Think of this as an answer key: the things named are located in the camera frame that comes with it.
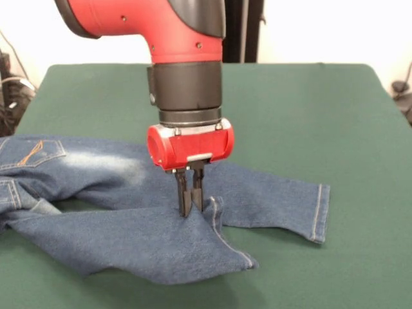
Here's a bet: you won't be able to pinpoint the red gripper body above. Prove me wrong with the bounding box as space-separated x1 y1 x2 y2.
147 118 235 171

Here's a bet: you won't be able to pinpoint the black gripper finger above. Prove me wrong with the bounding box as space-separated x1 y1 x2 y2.
173 167 192 217
189 159 206 213

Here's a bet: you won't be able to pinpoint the blue denim jeans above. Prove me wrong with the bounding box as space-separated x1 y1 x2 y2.
0 134 332 286

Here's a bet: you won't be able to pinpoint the dark green table cloth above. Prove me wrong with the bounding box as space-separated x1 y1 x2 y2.
0 63 412 309

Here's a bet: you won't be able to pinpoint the dark grey stand foot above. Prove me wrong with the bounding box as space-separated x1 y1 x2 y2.
391 80 412 127

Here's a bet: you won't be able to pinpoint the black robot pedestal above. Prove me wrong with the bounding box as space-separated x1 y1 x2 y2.
223 0 268 64

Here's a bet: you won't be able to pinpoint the black cable tangle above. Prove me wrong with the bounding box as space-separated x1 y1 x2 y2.
0 51 37 138

